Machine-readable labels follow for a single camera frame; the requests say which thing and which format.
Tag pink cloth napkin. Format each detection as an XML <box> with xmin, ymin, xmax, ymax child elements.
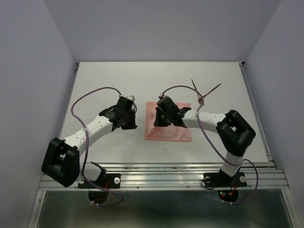
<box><xmin>144</xmin><ymin>101</ymin><xmax>192</xmax><ymax>142</ymax></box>

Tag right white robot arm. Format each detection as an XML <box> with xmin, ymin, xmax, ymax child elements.
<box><xmin>154</xmin><ymin>96</ymin><xmax>256</xmax><ymax>185</ymax></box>

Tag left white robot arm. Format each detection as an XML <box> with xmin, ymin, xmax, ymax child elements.
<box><xmin>41</xmin><ymin>95</ymin><xmax>137</xmax><ymax>187</ymax></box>

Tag brown wooden fork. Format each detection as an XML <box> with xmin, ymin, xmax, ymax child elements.
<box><xmin>198</xmin><ymin>83</ymin><xmax>221</xmax><ymax>105</ymax></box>

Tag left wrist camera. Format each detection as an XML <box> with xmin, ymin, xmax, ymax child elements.
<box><xmin>126</xmin><ymin>95</ymin><xmax>135</xmax><ymax>102</ymax></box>

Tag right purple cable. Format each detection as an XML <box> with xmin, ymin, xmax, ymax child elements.
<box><xmin>159</xmin><ymin>85</ymin><xmax>259</xmax><ymax>205</ymax></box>

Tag purple cable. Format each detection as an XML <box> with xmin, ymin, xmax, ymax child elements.
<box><xmin>71</xmin><ymin>86</ymin><xmax>124</xmax><ymax>207</ymax></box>
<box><xmin>159</xmin><ymin>85</ymin><xmax>259</xmax><ymax>205</ymax></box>

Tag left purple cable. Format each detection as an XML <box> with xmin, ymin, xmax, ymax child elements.
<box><xmin>71</xmin><ymin>86</ymin><xmax>124</xmax><ymax>207</ymax></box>

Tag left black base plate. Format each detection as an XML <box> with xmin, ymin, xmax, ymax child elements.
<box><xmin>78</xmin><ymin>173</ymin><xmax>121</xmax><ymax>189</ymax></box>

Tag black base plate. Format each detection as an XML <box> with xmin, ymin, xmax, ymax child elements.
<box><xmin>78</xmin><ymin>173</ymin><xmax>121</xmax><ymax>189</ymax></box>
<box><xmin>202</xmin><ymin>172</ymin><xmax>247</xmax><ymax>189</ymax></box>

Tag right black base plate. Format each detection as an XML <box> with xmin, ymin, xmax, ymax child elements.
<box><xmin>202</xmin><ymin>172</ymin><xmax>247</xmax><ymax>189</ymax></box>

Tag aluminium rail frame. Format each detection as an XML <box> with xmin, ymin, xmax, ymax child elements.
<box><xmin>29</xmin><ymin>62</ymin><xmax>301</xmax><ymax>228</ymax></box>

